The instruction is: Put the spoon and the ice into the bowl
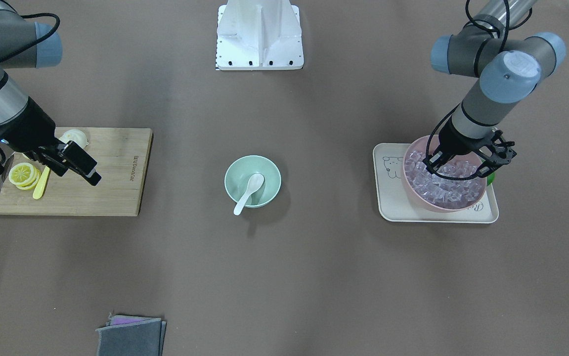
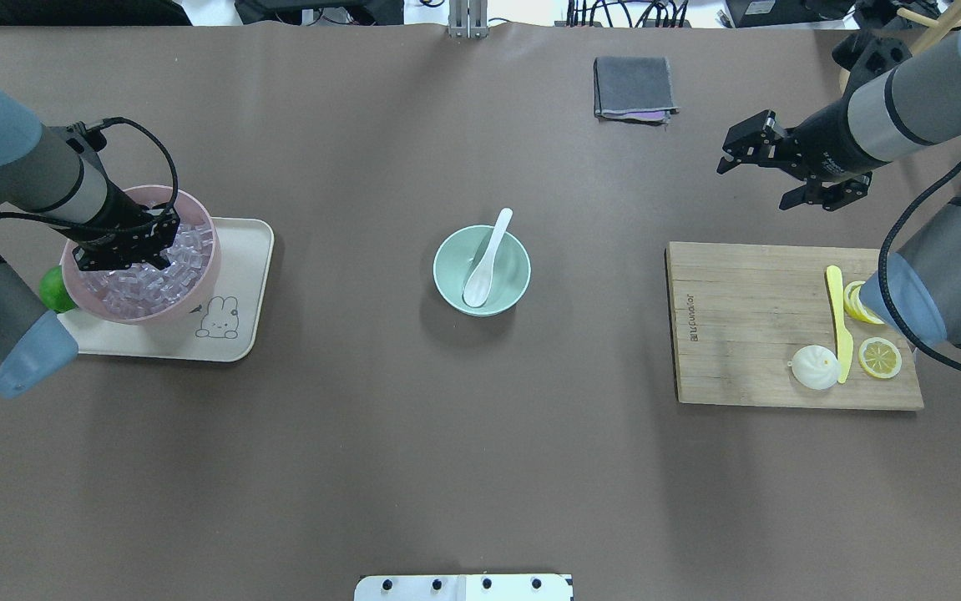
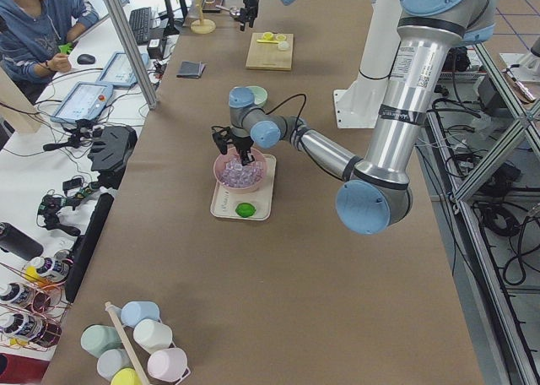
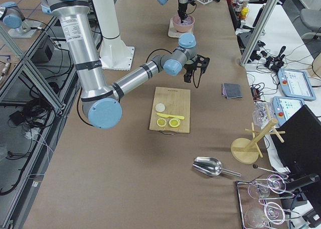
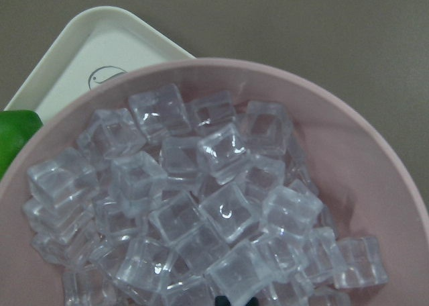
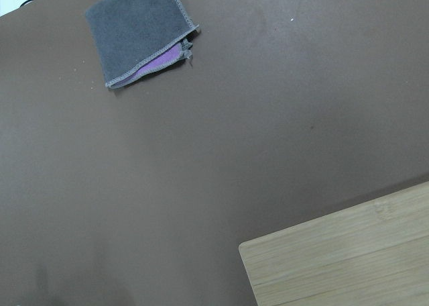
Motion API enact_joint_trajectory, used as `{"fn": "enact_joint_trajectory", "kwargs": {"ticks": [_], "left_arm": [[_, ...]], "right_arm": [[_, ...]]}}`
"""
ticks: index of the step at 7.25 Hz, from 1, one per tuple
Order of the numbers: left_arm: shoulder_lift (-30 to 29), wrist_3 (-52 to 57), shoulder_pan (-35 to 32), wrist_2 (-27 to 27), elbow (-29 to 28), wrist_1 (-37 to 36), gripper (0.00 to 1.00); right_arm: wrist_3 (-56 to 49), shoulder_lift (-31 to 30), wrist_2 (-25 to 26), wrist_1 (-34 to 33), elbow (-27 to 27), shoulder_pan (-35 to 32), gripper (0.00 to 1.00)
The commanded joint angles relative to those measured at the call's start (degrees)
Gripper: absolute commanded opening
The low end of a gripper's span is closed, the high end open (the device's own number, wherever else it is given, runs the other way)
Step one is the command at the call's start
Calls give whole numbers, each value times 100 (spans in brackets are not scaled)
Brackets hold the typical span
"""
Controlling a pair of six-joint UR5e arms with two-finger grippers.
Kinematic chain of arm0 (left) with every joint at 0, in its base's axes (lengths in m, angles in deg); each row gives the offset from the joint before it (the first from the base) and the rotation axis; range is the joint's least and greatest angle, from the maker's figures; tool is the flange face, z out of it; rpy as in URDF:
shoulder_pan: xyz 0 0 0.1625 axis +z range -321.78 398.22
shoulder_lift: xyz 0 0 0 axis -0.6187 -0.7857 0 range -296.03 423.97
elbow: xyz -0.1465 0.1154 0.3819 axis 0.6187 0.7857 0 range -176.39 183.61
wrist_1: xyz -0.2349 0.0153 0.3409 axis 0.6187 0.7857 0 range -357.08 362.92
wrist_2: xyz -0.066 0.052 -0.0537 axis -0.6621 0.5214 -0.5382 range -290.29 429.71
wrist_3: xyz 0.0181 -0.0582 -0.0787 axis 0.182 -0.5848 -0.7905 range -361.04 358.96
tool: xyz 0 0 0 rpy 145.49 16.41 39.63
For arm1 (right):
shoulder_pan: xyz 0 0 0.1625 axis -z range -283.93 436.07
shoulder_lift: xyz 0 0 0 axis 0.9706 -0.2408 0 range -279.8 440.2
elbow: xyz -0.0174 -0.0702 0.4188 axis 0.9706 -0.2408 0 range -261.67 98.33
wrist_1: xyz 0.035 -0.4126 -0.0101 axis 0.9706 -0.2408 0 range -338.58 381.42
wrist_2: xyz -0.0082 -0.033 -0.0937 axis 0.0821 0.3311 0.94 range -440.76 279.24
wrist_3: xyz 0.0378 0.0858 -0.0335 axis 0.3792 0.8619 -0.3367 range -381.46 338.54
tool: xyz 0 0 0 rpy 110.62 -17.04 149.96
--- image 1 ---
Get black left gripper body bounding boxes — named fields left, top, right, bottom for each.
left=430, top=118, right=493, bottom=169

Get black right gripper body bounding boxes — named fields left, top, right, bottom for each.
left=6, top=99, right=74, bottom=176

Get white ceramic spoon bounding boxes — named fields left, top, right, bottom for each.
left=234, top=173, right=264, bottom=216

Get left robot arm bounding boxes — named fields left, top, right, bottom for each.
left=425, top=0, right=567, bottom=177

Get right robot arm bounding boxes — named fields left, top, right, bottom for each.
left=0, top=0, right=101, bottom=185

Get clear ice cubes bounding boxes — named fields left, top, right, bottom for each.
left=404, top=150, right=486, bottom=209

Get pink bowl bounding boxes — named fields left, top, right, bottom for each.
left=402, top=135, right=487, bottom=212

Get green bowl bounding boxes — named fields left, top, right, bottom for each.
left=224, top=155, right=282, bottom=208

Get yellow knife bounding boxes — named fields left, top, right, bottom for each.
left=33, top=166, right=51, bottom=200

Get lemon slices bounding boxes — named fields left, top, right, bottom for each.
left=8, top=163, right=41, bottom=191

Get bamboo cutting board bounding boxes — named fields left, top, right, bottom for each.
left=0, top=128, right=153, bottom=217

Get cream rabbit tray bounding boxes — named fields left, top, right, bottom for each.
left=372, top=143, right=499, bottom=224

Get grey folded cloths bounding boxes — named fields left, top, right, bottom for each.
left=96, top=314, right=167, bottom=356

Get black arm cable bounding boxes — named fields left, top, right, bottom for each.
left=424, top=0, right=534, bottom=181

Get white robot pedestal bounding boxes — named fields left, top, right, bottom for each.
left=215, top=0, right=305, bottom=71

